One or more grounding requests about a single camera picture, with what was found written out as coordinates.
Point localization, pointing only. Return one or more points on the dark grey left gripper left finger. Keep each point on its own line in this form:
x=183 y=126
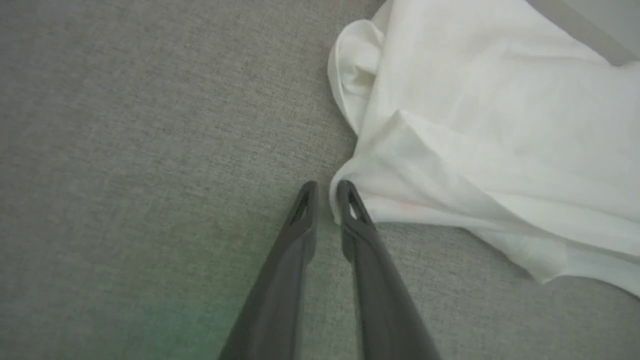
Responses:
x=280 y=295

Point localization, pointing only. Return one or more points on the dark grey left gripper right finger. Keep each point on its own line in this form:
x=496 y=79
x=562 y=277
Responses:
x=385 y=300

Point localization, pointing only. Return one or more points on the white garment with grey stitching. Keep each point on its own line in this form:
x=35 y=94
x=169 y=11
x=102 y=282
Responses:
x=490 y=135

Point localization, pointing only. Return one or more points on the grey fabric sofa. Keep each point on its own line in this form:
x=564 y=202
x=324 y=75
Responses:
x=150 y=150

